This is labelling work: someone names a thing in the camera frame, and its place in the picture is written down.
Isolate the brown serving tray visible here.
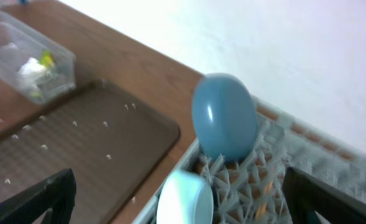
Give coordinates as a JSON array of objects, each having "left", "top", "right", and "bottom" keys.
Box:
[{"left": 0, "top": 80, "right": 180, "bottom": 223}]

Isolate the blue plate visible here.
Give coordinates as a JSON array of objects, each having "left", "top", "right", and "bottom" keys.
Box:
[{"left": 192, "top": 73, "right": 258, "bottom": 162}]

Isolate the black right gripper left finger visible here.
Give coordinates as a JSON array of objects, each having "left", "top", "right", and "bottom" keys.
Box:
[{"left": 0, "top": 169, "right": 76, "bottom": 224}]

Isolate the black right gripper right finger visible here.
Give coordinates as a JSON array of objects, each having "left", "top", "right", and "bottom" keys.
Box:
[{"left": 282, "top": 167, "right": 366, "bottom": 224}]

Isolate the wooden chopstick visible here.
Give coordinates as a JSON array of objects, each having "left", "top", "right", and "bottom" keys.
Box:
[
  {"left": 254, "top": 202, "right": 267, "bottom": 222},
  {"left": 262, "top": 179, "right": 274, "bottom": 196}
]

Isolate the yellow snack wrapper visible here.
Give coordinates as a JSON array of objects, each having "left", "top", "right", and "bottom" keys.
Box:
[{"left": 29, "top": 50, "right": 56, "bottom": 100}]

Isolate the white crumpled napkin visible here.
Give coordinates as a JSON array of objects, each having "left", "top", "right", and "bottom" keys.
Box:
[{"left": 17, "top": 57, "right": 50, "bottom": 89}]

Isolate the grey dishwasher rack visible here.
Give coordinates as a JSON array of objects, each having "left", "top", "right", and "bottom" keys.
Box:
[{"left": 135, "top": 99, "right": 366, "bottom": 223}]

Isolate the clear plastic bin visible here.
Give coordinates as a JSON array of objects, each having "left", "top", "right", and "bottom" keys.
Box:
[{"left": 0, "top": 11, "right": 76, "bottom": 105}]

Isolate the light blue rice bowl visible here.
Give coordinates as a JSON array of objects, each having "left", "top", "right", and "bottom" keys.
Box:
[{"left": 156, "top": 169, "right": 214, "bottom": 224}]

